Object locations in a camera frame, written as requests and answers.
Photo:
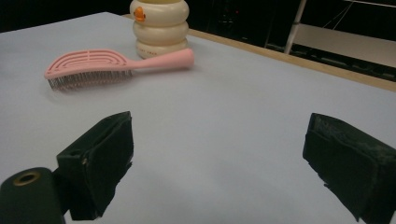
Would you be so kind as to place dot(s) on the light blue table mat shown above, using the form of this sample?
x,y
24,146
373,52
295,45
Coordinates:
x,y
202,109

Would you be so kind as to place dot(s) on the cream ringed round container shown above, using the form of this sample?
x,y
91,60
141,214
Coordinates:
x,y
160,28

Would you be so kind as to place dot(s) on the pink hairbrush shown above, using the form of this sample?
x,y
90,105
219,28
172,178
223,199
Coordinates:
x,y
93,62

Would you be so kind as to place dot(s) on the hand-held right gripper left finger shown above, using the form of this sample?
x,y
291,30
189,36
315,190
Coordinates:
x,y
99,161

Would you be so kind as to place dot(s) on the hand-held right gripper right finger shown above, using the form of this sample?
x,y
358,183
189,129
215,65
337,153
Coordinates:
x,y
351,161

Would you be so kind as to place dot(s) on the white desk frame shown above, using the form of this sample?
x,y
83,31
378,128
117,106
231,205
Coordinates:
x,y
342,43

